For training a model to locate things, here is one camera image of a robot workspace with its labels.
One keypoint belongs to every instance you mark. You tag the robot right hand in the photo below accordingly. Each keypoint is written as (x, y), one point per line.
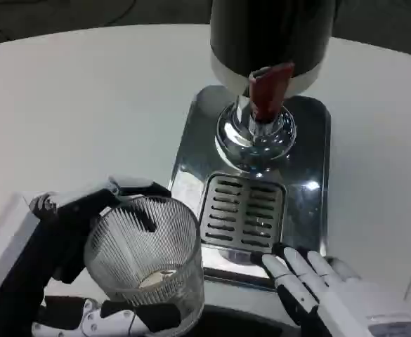
(328, 288)

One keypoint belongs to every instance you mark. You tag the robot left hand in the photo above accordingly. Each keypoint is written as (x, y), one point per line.
(19, 281)

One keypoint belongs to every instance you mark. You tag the clear ribbed glass cup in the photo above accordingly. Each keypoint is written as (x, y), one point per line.
(145, 252)

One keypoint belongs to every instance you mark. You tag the slotted steel tray grid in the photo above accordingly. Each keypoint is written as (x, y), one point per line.
(242, 210)

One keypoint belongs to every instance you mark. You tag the steel drip tray base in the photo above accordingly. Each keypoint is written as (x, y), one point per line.
(307, 158)

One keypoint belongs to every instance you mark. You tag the red tap lever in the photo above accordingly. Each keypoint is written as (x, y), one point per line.
(270, 87)

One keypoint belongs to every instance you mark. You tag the black drink dispenser chrome pedestal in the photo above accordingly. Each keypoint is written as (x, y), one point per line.
(261, 28)

